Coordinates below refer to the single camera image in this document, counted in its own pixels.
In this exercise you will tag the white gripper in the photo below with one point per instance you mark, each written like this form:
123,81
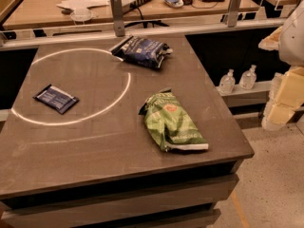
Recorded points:
293,40

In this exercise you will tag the green jalapeno chip bag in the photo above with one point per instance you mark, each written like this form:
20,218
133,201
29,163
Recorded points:
169,125

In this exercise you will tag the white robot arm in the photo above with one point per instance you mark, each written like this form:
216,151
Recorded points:
291,41

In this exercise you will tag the blue chip bag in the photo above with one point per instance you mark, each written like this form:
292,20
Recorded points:
141,51

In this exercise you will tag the blue rxbar blueberry bar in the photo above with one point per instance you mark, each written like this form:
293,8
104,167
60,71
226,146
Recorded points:
56,98

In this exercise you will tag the right clear sanitizer bottle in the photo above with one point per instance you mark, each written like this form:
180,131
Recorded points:
248,78

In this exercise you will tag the clear sanitizer bottle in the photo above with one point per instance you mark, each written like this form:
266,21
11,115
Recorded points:
248,78
227,82

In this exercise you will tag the left clear sanitizer bottle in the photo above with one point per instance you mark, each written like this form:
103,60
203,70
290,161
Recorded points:
227,82

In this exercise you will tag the blue white face mask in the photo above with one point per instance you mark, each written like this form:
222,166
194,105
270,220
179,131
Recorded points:
174,3

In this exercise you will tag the clear round lid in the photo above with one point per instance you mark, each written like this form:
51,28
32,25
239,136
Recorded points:
81,15

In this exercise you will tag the white papers on desk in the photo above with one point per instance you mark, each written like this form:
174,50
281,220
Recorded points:
74,4

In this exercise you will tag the wooden background desk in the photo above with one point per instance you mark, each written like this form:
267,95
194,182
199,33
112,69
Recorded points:
34,14

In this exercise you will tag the right metal post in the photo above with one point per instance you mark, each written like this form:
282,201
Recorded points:
232,15

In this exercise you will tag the metal post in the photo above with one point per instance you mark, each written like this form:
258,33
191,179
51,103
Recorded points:
118,19
232,15

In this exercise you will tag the left metal post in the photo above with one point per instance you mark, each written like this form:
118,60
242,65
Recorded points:
118,19

